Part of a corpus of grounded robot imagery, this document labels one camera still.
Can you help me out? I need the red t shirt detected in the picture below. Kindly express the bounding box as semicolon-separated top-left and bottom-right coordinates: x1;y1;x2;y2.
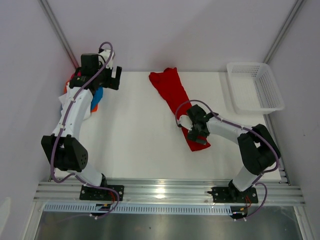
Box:
148;67;211;152

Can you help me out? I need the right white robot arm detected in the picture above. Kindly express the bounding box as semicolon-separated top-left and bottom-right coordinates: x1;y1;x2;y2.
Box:
186;104;281;203

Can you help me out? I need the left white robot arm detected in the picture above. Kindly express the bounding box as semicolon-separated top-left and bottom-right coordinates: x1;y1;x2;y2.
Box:
41;49;122;200

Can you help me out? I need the blue t shirt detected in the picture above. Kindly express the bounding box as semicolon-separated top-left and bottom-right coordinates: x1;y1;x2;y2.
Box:
90;86;104;108

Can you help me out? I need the pink t shirt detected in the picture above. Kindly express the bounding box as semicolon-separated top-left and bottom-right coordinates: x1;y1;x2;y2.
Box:
69;71;81;81

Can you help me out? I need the orange t shirt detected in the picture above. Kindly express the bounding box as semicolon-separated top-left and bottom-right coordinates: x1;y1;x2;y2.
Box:
63;79;100;113

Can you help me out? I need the white plastic basket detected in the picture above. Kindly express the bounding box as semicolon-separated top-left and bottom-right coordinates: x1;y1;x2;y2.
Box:
226;62;285;115

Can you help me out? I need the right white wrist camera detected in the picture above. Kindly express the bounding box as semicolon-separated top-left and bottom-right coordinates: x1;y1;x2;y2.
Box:
177;115;193;131

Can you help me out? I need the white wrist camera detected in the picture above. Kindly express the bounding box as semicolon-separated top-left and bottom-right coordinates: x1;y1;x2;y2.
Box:
177;115;193;131
98;49;115;69

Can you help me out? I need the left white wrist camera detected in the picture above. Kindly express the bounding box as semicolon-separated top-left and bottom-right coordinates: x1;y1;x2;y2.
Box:
98;49;115;69

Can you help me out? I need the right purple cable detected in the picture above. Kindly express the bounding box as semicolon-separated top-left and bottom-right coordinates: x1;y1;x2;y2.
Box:
174;99;281;222

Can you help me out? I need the purple cable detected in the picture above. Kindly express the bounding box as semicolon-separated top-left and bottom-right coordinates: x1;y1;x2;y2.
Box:
174;99;281;222
49;41;120;220

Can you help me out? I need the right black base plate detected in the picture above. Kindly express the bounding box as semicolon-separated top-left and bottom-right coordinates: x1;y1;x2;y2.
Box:
207;186;259;204

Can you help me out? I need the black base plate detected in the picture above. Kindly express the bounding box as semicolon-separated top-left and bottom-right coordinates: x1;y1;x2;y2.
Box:
79;185;125;202
207;186;259;204

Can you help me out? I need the aluminium mounting rail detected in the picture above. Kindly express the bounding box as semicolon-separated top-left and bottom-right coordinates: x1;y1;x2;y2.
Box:
33;178;306;206

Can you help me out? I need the white slotted cable duct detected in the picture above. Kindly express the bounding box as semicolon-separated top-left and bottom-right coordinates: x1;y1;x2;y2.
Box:
43;202;233;216

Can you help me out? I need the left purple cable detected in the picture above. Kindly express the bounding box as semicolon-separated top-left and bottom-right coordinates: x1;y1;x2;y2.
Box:
49;41;120;220

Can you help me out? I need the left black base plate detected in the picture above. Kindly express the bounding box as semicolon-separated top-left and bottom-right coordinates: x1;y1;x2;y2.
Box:
79;185;125;202

